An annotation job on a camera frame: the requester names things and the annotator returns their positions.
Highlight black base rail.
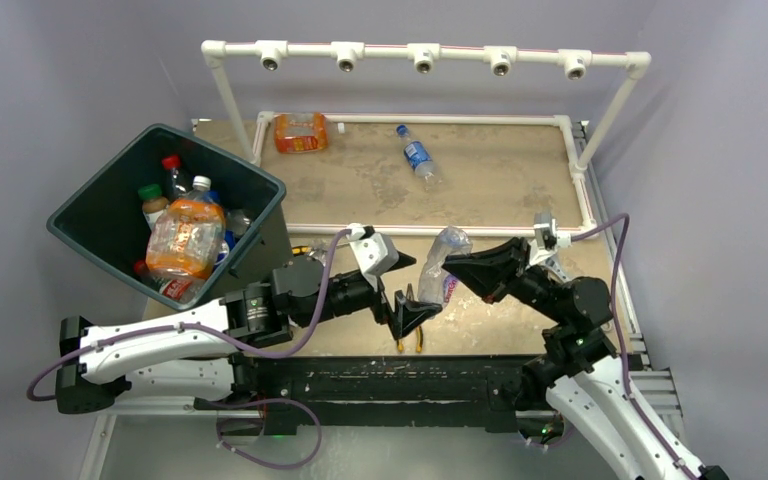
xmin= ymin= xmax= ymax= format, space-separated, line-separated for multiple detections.
xmin=195 ymin=355 xmax=550 ymax=435

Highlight clear bottle white cap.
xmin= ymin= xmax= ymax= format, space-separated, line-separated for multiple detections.
xmin=305 ymin=239 xmax=330 ymax=264

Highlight yellow black tool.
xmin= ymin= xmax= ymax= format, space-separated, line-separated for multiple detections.
xmin=292 ymin=245 xmax=311 ymax=257

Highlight white PVC pipe frame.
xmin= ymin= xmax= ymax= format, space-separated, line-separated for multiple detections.
xmin=201 ymin=40 xmax=652 ymax=235

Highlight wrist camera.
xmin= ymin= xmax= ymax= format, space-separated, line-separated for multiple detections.
xmin=529 ymin=211 xmax=572 ymax=266
xmin=347 ymin=223 xmax=400 ymax=292

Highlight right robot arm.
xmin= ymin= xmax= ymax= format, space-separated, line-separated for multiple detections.
xmin=443 ymin=238 xmax=728 ymax=479

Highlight small jar green lid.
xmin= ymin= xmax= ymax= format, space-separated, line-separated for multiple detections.
xmin=137 ymin=184 xmax=170 ymax=229

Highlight purple cable loop front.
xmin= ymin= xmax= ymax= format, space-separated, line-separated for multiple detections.
xmin=214 ymin=395 xmax=326 ymax=472

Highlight large crushed orange label bottle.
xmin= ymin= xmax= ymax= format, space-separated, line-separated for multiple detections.
xmin=273 ymin=112 xmax=346 ymax=154

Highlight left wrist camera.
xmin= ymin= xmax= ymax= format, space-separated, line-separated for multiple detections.
xmin=347 ymin=223 xmax=400 ymax=292

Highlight yellow handled pliers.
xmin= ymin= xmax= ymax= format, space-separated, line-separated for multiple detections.
xmin=395 ymin=283 xmax=425 ymax=355

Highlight red label bottle red cap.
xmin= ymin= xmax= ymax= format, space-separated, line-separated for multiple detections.
xmin=133 ymin=260 xmax=205 ymax=303

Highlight dark green plastic bin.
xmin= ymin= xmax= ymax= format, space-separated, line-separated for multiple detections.
xmin=47 ymin=123 xmax=292 ymax=311

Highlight red handled adjustable wrench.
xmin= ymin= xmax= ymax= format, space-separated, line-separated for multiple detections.
xmin=542 ymin=256 xmax=571 ymax=283

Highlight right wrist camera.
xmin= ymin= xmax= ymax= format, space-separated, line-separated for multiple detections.
xmin=529 ymin=211 xmax=572 ymax=266

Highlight blue label bottle back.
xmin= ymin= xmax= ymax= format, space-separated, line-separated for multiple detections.
xmin=396 ymin=125 xmax=441 ymax=187

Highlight Pepsi bottle blue cap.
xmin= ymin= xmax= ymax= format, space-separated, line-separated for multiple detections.
xmin=208 ymin=190 xmax=236 ymax=270

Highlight clear crushed bottle back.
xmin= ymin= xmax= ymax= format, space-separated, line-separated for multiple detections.
xmin=417 ymin=225 xmax=475 ymax=306

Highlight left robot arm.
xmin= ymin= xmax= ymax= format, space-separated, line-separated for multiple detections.
xmin=54 ymin=253 xmax=442 ymax=415

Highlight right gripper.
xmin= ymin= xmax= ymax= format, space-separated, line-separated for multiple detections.
xmin=443 ymin=235 xmax=567 ymax=322

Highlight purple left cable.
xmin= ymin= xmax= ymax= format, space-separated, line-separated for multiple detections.
xmin=26 ymin=228 xmax=355 ymax=403

